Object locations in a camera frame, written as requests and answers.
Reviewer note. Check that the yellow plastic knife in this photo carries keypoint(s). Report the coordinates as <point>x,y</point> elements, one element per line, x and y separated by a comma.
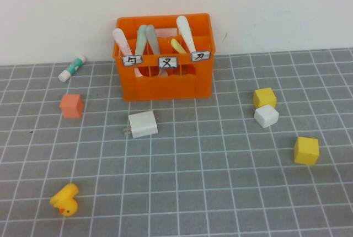
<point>177,45</point>

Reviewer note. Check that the grey plastic fork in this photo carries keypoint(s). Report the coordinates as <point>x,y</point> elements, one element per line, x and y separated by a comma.
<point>152,38</point>

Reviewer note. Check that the cream white plastic knife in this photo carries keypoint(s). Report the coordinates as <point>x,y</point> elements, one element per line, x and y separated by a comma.
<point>184,30</point>

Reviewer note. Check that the mint green plastic spoon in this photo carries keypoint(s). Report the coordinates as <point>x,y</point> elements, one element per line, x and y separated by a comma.
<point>140,38</point>

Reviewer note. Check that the pink plastic spoon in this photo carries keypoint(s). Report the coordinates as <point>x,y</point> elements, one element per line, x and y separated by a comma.
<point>121,41</point>

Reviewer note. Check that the orange plastic cutlery holder crate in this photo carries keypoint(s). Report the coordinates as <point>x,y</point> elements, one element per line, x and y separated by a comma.
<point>165,88</point>

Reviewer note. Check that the white power adapter plug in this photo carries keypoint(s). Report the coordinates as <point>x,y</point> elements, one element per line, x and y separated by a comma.
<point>143,124</point>

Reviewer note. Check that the white label with fork character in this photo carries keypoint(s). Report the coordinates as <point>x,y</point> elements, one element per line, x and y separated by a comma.
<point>167,62</point>

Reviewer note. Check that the white label with knife character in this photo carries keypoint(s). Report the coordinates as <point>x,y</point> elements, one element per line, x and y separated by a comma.
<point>200,56</point>

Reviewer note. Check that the white label with spoon character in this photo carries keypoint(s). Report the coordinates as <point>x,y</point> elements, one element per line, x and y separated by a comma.
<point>132,60</point>

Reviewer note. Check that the small yellow cube block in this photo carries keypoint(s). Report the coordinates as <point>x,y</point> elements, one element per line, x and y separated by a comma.
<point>264,97</point>

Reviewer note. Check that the grey grid pattern table mat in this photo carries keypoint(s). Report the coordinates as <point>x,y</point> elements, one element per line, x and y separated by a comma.
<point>193,193</point>

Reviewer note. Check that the white cube block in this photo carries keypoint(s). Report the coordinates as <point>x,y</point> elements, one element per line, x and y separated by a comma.
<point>266,116</point>

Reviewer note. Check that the salmon pink cube block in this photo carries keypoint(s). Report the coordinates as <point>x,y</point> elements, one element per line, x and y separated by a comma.
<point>71,107</point>

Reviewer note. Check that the white and green glue stick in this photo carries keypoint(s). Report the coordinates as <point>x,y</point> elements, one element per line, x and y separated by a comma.
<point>71,68</point>

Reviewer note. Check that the large yellow cube block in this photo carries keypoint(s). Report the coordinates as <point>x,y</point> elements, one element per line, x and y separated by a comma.
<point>306,151</point>

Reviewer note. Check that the yellow rubber duck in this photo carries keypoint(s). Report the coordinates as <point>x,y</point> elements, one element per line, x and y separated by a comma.
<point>66,198</point>

